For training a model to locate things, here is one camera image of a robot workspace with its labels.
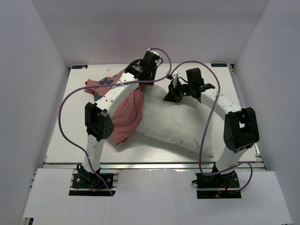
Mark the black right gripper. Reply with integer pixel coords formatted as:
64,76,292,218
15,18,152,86
164,79,193,104

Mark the white pillow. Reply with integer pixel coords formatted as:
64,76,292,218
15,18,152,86
136,85,210,153

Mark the red patterned pillowcase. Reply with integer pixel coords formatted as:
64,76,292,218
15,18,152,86
84,70,145,145

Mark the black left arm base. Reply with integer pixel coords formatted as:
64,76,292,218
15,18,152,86
68,165,118,197

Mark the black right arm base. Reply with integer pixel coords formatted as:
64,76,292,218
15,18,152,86
191,171,241,199

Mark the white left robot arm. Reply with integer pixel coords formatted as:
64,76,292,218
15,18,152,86
82,50,160,187

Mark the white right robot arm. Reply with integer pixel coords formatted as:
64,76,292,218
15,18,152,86
165,68,259,187

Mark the blue right corner sticker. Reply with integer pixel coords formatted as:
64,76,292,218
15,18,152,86
211,63,228,67

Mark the blue corner sticker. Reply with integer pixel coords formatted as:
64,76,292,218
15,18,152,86
71,65,88,69
211,63,228,67

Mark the blue left corner sticker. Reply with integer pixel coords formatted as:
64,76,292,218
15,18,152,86
71,65,88,69

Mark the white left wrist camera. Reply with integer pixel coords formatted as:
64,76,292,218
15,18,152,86
147,48,160,56

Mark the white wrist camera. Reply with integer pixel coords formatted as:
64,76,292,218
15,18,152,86
147,48,160,56
171,71,178,87

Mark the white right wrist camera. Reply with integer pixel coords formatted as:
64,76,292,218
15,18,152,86
171,71,178,87

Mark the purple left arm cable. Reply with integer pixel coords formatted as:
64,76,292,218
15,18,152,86
58,47,173,196

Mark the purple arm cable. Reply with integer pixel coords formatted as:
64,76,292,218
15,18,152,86
58,47,173,196
167,60,254,193

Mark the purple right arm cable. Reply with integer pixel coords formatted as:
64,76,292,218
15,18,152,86
167,60,254,193

